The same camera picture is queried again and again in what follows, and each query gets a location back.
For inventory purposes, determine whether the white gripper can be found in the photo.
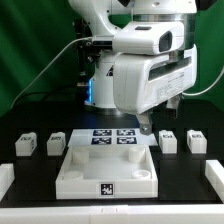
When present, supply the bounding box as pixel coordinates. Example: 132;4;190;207
113;46;197;135

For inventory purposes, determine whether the white square tabletop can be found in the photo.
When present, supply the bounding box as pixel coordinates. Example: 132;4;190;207
55;145;158;199

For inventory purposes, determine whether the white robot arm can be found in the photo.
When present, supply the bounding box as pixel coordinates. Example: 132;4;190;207
68;0;197;135

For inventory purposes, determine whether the white tag sheet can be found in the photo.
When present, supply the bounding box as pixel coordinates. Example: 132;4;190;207
68;128;157;146

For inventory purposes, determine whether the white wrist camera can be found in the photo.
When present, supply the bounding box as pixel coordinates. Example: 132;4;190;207
112;21;184;55

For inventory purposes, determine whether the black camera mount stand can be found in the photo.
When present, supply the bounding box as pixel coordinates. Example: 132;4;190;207
73;19;99;87

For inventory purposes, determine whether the white camera cable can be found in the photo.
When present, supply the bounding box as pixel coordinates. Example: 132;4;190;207
10;37;93;109

